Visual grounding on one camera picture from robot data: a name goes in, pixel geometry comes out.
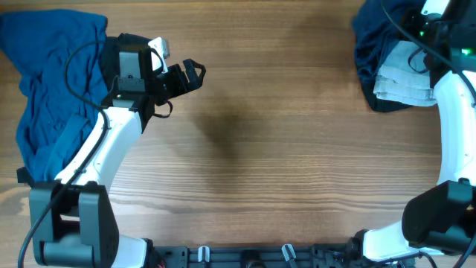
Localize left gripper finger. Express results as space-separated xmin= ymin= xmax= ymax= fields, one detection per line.
xmin=192 ymin=61 xmax=206 ymax=88
xmin=183 ymin=59 xmax=201 ymax=92

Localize navy blue shorts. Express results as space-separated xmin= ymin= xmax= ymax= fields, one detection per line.
xmin=352 ymin=0 xmax=425 ymax=84

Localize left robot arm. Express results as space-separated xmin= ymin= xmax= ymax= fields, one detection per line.
xmin=24 ymin=47 xmax=206 ymax=267

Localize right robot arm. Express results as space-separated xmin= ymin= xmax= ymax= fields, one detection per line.
xmin=352 ymin=0 xmax=475 ymax=267

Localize black garment left pile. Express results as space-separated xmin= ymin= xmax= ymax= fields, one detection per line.
xmin=16 ymin=32 xmax=153 ymax=187

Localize bright blue garment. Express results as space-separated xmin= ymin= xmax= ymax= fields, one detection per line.
xmin=1 ymin=10 xmax=107 ymax=182

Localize black garment under jeans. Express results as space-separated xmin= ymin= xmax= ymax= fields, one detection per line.
xmin=358 ymin=77 xmax=412 ymax=113

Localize folded light blue jeans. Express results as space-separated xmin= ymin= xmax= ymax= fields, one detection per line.
xmin=373 ymin=41 xmax=437 ymax=106

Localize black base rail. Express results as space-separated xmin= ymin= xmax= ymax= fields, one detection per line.
xmin=148 ymin=243 xmax=417 ymax=268

